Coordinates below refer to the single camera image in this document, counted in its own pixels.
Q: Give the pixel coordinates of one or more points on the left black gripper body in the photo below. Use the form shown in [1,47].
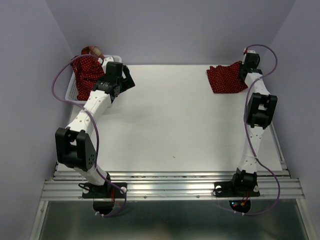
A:
[119,82]

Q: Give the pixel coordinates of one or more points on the white plastic basket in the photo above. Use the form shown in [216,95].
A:
[72,92]

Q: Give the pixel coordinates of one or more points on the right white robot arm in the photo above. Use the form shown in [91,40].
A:
[259,110]

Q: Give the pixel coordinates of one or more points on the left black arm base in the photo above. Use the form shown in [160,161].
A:
[106,191]

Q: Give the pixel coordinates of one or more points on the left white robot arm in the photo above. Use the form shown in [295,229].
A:
[74,146]

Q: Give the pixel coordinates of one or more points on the red polka dot skirt pile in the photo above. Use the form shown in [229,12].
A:
[87,71]

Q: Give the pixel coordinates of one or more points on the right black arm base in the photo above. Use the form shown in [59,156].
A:
[226,189]

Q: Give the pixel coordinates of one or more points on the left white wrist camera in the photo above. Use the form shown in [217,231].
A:
[105,60]

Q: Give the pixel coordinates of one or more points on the red plaid skirt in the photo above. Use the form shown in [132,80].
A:
[92,50]

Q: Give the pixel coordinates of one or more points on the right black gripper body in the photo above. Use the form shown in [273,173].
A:
[242,66]

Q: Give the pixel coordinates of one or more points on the aluminium rail frame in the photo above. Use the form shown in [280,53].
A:
[170,139]

